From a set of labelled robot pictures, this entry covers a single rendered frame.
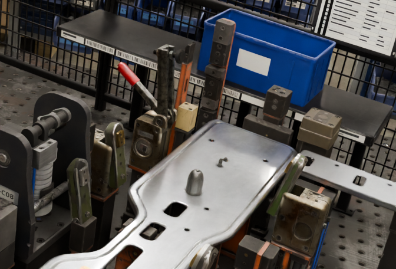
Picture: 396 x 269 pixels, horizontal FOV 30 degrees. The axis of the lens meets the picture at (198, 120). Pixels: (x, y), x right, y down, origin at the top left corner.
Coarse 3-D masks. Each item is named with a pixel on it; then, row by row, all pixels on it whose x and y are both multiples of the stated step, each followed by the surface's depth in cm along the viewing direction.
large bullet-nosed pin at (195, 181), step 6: (192, 174) 141; (198, 174) 141; (192, 180) 141; (198, 180) 141; (186, 186) 143; (192, 186) 142; (198, 186) 142; (186, 192) 143; (192, 192) 142; (198, 192) 142
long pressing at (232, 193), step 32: (224, 128) 170; (192, 160) 154; (256, 160) 159; (288, 160) 162; (128, 192) 139; (160, 192) 141; (224, 192) 145; (256, 192) 147; (128, 224) 130; (160, 224) 132; (192, 224) 134; (224, 224) 135; (64, 256) 119; (96, 256) 121; (160, 256) 124; (192, 256) 126
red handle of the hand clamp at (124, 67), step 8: (120, 64) 156; (120, 72) 156; (128, 72) 155; (128, 80) 156; (136, 80) 155; (136, 88) 156; (144, 88) 156; (144, 96) 156; (152, 96) 156; (152, 104) 155
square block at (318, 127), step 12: (312, 108) 174; (312, 120) 168; (324, 120) 168; (336, 120) 170; (300, 132) 170; (312, 132) 169; (324, 132) 167; (336, 132) 171; (300, 144) 171; (312, 144) 170; (324, 144) 168; (312, 180) 173
